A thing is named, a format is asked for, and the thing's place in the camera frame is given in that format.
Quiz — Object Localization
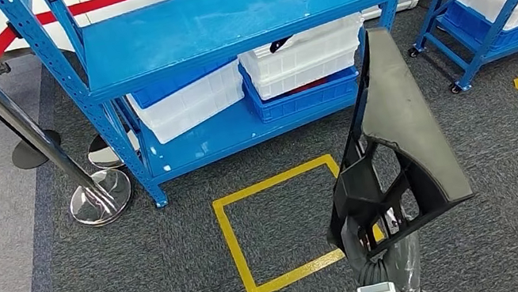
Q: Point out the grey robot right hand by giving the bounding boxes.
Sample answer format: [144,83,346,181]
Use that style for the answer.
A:
[336,205,430,292]

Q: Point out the black plastic car trim part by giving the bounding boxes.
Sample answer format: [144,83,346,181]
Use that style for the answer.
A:
[292,15,483,266]

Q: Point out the small black part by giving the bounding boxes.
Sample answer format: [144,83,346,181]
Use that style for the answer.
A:
[268,35,296,54]

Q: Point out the blue metal shelf rack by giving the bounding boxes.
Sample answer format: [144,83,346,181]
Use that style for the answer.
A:
[0,0,462,230]

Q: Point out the chrome stanchion post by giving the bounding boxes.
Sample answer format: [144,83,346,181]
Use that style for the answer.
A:
[83,126,143,174]
[0,38,139,245]

